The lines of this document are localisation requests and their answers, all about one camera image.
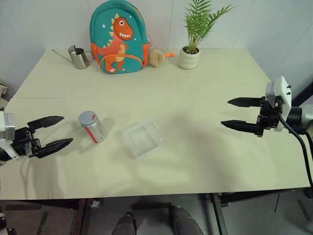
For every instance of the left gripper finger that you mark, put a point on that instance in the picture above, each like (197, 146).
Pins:
(49, 120)
(56, 145)

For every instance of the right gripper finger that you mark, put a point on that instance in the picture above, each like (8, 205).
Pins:
(242, 126)
(244, 102)

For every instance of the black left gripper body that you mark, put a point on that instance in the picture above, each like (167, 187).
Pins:
(23, 144)

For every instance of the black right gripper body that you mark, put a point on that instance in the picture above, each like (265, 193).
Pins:
(269, 115)

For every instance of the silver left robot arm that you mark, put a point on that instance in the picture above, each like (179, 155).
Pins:
(3, 155)

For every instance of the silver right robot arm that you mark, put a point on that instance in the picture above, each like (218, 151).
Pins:
(306, 117)

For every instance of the clear square plastic container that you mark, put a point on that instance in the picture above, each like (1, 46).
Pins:
(144, 142)

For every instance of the dark panel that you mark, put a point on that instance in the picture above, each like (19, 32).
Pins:
(304, 91)

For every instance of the beige cloth bundle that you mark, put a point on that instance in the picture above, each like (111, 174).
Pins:
(3, 89)

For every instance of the steel watering can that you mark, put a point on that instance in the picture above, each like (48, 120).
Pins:
(79, 60)

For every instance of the small clear plastic piece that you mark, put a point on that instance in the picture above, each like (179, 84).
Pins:
(95, 204)

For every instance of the potted green palm white pot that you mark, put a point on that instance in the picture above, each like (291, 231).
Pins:
(188, 58)

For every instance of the orange zip pull tag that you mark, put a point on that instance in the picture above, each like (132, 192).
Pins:
(170, 55)

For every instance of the dark grey rounded shape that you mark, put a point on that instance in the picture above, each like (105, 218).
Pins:
(124, 225)
(185, 222)

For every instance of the teal dinosaur backpack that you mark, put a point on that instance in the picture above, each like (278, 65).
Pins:
(117, 36)

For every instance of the black flat bar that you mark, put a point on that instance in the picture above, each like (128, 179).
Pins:
(151, 206)

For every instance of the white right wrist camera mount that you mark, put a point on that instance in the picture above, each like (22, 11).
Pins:
(281, 88)

